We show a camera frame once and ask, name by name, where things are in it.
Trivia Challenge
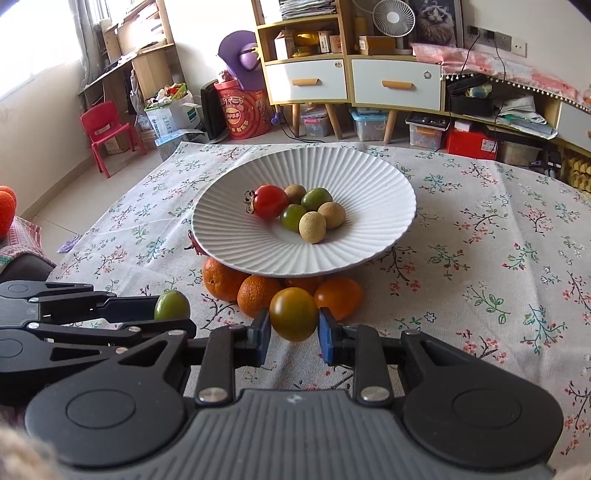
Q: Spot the stack of papers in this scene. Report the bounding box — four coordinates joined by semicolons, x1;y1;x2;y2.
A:
279;0;338;20

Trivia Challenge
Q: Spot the patterned blanket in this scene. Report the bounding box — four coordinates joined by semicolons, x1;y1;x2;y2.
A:
0;217;44;268

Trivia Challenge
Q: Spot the wooden desk with shelves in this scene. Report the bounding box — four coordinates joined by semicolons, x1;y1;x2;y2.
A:
76;0;178;139

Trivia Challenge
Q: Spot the white carton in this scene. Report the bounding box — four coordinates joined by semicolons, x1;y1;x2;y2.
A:
274;31;296;60

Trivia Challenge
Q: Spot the low cabinet white drawer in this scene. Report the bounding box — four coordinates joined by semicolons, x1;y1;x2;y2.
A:
556;99;591;139

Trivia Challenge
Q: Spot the beige fuzzy clothing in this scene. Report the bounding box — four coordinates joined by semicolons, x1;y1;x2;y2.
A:
0;406;61;480

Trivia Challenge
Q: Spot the pink patterned cloth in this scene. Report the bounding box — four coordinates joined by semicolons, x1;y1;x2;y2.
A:
411;42;591;109

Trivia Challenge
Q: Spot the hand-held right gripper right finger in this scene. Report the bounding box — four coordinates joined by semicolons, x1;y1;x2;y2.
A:
318;307;513;409

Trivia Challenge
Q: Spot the brown cardboard box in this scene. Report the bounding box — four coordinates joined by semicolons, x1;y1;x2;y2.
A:
358;36;396;56

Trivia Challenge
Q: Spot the orange cherry tomato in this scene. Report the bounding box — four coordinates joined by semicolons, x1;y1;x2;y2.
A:
284;276;324;291
314;277;364;322

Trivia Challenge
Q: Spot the small orange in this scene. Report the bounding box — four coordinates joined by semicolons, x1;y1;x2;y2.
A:
237;274;283;319

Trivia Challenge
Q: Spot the black case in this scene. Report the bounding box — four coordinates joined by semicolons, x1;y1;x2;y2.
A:
450;76;495;116

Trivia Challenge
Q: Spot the pile of papers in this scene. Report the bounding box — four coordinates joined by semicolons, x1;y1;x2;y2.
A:
496;95;559;137

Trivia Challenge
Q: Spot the purple plush toy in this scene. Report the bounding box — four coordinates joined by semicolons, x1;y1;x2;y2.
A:
218;30;259;90

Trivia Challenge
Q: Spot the cat picture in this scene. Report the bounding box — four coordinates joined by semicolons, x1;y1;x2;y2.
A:
409;0;464;47

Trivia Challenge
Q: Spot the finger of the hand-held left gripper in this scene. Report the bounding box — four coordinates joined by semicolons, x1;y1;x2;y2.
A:
0;318;198;407
0;280;160;326

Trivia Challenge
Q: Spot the yellow shelf item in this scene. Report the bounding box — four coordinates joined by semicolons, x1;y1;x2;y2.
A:
295;33;319;57

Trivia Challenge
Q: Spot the floral tablecloth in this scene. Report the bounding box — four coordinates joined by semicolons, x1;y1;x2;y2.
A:
46;141;591;480

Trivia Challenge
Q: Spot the black heater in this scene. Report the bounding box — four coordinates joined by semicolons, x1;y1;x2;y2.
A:
200;79;228;143

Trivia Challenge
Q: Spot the red plastic child chair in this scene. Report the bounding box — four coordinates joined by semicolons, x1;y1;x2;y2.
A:
80;102;147;179

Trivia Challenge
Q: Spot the orange plush toy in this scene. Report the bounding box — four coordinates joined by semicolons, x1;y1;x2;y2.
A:
0;185;18;238

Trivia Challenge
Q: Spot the clear black-lid storage box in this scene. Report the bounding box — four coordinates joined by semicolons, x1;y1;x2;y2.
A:
405;114;450;149

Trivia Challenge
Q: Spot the green cherry tomato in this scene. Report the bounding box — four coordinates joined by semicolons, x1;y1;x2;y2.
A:
154;289;191;321
301;187;334;212
281;203;308;232

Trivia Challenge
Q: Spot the white desk fan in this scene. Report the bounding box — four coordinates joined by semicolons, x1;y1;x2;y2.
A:
372;0;416;49

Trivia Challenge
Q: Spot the light blue cardboard box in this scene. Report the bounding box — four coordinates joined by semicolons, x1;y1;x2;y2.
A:
154;129;206;162

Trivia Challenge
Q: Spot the clear blue-lid storage box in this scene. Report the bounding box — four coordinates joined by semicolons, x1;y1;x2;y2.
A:
349;108;389;141

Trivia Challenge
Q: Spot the yellow egg tray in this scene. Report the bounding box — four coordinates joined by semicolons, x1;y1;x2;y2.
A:
561;154;591;192

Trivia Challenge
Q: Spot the red round drum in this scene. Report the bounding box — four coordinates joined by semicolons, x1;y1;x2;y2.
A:
213;80;271;140

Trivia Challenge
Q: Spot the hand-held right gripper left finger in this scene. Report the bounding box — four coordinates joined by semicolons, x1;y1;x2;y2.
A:
117;308;273;408

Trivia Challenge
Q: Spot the olive brown cherry tomato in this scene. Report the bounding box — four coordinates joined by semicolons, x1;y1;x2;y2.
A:
269;287;319;342

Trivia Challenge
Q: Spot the wooden cabinet with legs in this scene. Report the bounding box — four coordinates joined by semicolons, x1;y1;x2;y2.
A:
252;0;446;141

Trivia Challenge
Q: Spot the grey wall socket strip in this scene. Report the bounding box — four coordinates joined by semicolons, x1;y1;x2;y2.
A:
466;25;511;51

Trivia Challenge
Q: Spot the red flat box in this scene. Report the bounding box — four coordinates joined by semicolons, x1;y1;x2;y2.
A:
444;127;499;161

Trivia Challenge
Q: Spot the large orange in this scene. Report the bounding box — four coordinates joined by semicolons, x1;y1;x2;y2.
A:
202;257;250;303

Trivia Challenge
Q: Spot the white ribbed plate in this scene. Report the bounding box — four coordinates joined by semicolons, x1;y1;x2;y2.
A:
191;145;417;278

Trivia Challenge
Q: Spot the white cardboard box with toys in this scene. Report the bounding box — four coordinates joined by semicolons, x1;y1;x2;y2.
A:
144;83;201;137

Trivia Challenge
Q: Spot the dark brown seat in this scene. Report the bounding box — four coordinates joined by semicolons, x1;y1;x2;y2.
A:
0;253;57;283

